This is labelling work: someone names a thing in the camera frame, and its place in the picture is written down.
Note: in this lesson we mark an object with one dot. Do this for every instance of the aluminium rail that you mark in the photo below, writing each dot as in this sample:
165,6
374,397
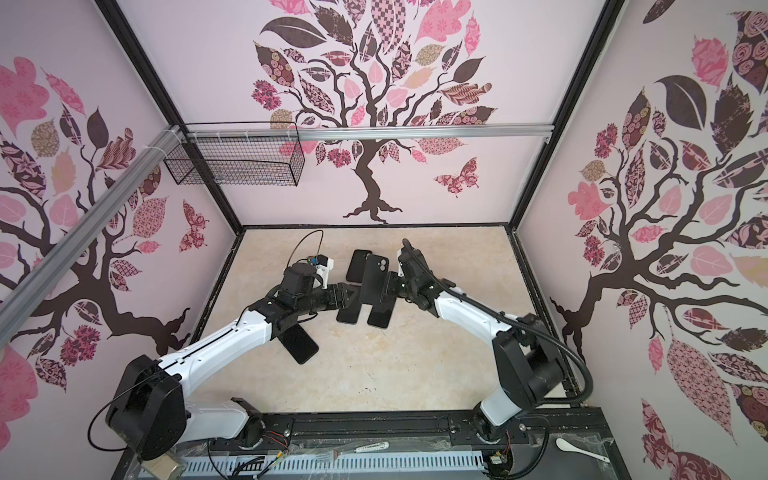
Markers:
20,304
375,133

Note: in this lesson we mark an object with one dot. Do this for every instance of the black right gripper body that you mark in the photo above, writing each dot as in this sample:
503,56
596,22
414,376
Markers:
398,286

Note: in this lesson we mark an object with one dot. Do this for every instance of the black phone case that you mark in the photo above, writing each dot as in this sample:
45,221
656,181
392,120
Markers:
374,282
356,269

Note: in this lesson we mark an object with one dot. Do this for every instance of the roll of brown tape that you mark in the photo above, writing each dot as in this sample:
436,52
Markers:
164,467

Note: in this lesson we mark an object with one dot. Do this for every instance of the aluminium rail back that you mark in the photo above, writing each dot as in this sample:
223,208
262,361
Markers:
375,133

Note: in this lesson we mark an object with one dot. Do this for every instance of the black wire basket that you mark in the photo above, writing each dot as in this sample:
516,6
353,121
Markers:
257,153

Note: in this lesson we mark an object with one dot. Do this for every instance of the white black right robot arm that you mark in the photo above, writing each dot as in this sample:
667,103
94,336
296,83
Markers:
528,363

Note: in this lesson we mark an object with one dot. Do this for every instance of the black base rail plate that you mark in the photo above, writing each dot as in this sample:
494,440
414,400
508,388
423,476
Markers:
526,448

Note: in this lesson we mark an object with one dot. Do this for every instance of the aluminium rail left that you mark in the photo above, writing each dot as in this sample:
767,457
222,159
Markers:
20,304

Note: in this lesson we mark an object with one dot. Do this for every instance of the purple smartphone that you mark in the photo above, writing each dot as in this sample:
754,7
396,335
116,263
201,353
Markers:
380,314

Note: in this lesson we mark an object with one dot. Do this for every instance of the white slotted cable duct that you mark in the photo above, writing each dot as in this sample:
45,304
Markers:
355,463

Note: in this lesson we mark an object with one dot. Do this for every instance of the white plastic spoon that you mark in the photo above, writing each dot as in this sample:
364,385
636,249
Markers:
566,446

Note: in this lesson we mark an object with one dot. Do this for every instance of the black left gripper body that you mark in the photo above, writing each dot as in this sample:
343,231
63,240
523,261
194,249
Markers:
331,298

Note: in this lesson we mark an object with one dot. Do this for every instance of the blue edged black smartphone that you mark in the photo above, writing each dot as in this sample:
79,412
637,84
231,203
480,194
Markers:
349,309

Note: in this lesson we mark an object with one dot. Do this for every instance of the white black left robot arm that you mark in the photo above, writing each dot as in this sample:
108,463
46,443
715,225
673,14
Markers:
152,411

